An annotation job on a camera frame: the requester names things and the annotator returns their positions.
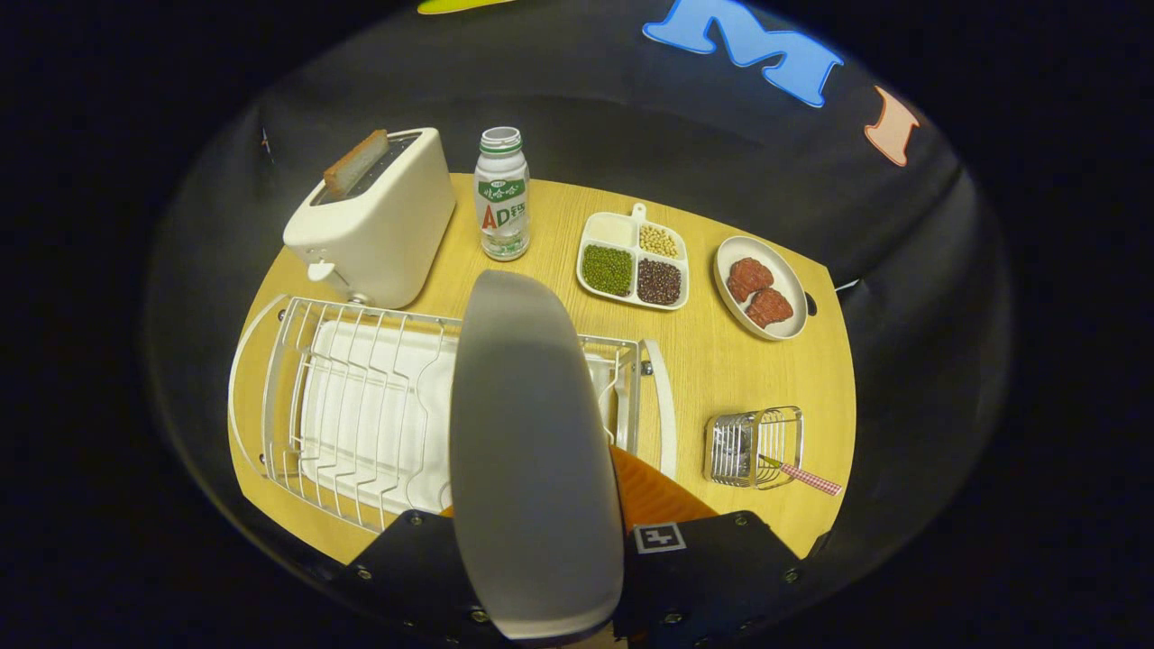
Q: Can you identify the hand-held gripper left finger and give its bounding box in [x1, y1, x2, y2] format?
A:
[347, 507, 506, 649]

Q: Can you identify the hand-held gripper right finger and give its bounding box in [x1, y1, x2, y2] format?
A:
[609, 444, 808, 649]

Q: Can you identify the metal wire basket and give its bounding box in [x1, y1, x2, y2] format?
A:
[703, 406, 805, 490]

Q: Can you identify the checkered handle spoon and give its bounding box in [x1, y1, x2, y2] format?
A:
[759, 453, 844, 497]

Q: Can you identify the cream round plate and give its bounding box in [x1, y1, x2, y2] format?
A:
[449, 269, 626, 641]

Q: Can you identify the white wire dish rack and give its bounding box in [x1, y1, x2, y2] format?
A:
[227, 293, 679, 535]

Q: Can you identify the cream plate with meat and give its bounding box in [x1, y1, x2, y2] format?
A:
[713, 235, 809, 342]

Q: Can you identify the white divided dish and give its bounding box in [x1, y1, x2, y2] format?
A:
[575, 203, 691, 312]

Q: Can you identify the red meat piece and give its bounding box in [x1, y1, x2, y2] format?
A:
[727, 257, 774, 304]
[746, 288, 795, 329]

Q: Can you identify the pile of dark red beans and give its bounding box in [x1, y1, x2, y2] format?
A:
[637, 259, 683, 306]

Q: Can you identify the pile of green beans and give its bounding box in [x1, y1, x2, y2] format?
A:
[582, 243, 635, 297]

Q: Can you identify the cream toaster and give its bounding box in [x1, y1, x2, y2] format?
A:
[282, 127, 458, 310]

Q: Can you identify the white green label bottle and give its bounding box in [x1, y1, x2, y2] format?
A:
[473, 126, 531, 262]

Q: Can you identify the brown bread slice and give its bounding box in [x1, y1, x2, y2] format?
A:
[323, 129, 391, 199]

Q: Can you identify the black backdrop cloth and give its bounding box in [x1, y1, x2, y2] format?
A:
[144, 0, 1015, 587]

